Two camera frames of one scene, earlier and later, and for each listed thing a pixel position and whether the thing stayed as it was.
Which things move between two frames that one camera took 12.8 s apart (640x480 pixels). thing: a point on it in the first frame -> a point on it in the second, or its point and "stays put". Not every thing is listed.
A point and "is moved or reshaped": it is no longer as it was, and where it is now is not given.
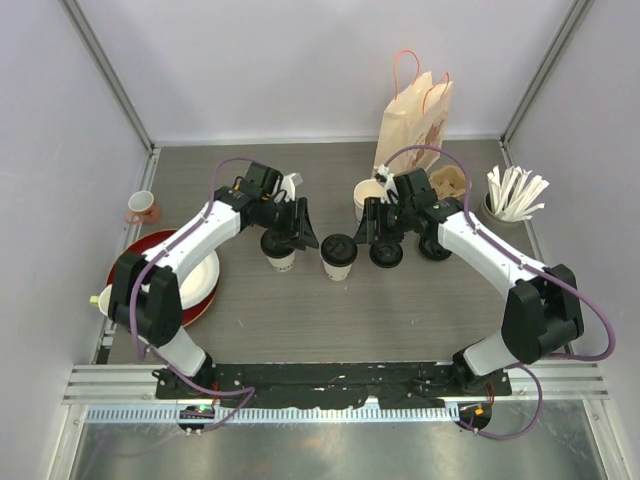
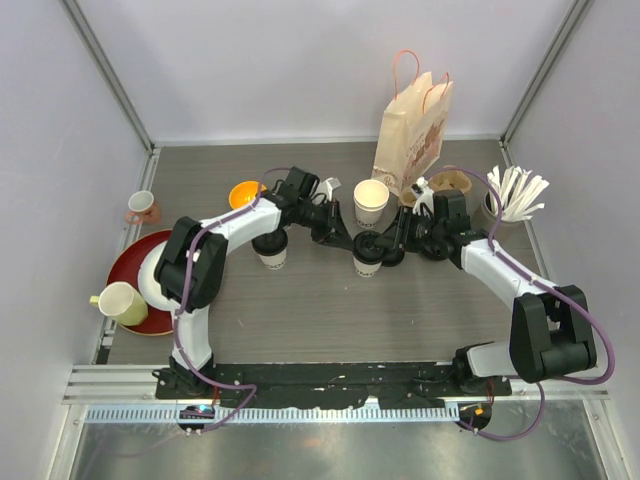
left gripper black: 298,232 -> 333,231
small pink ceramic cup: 143,209 stays put
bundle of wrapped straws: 513,190 stays put
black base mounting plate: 327,384 stays put
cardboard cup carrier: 448,181 stays put
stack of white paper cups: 365,188 stays put
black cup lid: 339,250 -> 364,248
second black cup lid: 386,255 stays put
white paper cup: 281,264 is moved or reshaped
